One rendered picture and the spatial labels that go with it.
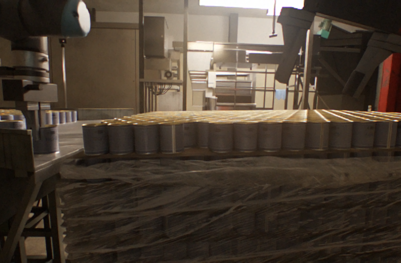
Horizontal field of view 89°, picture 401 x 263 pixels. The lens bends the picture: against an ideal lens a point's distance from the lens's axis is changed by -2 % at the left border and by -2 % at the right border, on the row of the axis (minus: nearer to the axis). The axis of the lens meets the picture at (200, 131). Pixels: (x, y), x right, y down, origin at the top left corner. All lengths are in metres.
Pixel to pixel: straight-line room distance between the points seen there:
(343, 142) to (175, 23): 8.97
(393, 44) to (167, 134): 0.47
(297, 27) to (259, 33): 9.38
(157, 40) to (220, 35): 6.39
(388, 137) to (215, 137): 0.49
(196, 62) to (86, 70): 1.71
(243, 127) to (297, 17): 0.31
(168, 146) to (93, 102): 3.02
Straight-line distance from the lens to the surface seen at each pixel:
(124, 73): 3.40
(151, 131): 0.56
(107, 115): 1.97
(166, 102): 3.55
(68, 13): 0.52
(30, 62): 0.67
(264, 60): 3.89
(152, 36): 3.15
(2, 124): 0.94
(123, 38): 3.50
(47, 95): 0.70
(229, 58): 3.75
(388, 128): 0.78
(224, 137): 0.56
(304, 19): 0.35
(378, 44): 0.43
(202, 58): 3.74
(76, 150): 0.74
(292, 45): 0.35
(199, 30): 9.32
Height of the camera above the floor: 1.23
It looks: 7 degrees down
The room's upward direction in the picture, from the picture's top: 1 degrees clockwise
